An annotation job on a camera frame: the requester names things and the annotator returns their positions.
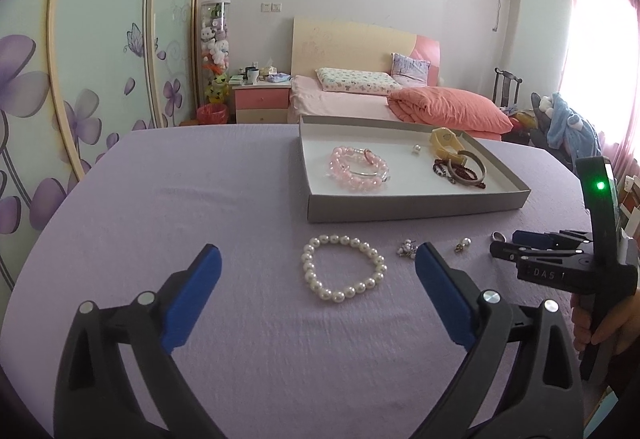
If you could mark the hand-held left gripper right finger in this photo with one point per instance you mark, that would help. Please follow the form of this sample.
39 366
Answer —
445 294

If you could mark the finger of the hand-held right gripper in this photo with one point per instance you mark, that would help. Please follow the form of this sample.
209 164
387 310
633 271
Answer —
530 239
525 253

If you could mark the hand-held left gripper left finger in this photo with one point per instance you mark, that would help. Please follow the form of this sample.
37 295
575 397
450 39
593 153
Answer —
192 299

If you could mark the grey cardboard tray box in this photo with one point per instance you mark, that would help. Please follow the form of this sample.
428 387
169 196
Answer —
410 206

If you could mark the wide grey cuff bangle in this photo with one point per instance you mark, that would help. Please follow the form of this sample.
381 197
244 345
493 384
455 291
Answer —
477 159

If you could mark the yellow bangle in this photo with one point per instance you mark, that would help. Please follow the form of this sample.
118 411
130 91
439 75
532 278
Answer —
442 139

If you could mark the thin silver bangle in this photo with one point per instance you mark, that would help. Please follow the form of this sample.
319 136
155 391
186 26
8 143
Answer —
367 174

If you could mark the person's right hand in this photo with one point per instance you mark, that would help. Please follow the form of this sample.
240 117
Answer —
625 326

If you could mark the pearl drop earring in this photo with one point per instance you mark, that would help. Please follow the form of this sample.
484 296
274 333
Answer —
465 243

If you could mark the silver cluster earring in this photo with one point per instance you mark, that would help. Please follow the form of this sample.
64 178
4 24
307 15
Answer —
406 249

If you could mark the purple tablecloth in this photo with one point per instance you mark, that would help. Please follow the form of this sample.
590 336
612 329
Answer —
175 199

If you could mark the blue plush garment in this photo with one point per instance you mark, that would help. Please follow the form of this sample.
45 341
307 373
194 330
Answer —
575 126

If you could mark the orange quilt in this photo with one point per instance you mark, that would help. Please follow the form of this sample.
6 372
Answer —
450 109

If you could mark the dark wooden chair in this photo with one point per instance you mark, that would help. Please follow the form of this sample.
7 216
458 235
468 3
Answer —
506 86

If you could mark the red waste bin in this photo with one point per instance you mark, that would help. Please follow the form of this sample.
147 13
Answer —
211 115

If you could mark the pink curtain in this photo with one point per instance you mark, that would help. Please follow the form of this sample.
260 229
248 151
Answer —
610 44

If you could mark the purple patterned pillow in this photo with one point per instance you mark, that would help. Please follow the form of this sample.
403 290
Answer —
410 69

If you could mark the pink and white nightstand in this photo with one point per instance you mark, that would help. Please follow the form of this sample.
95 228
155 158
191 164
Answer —
260 101

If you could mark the bed with pink sheet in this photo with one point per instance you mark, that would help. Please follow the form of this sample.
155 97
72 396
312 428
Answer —
340 106

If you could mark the floral white pillow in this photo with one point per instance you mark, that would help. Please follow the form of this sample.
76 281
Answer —
355 81

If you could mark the white mug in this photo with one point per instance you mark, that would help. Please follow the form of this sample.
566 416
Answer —
252 76

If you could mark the clear tube of plush toys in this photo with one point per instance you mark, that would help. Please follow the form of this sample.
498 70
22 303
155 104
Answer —
215 49

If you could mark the flower print wardrobe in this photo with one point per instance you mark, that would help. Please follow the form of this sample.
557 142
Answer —
90 69

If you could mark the white wall socket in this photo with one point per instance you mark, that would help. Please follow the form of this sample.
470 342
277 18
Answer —
271 7

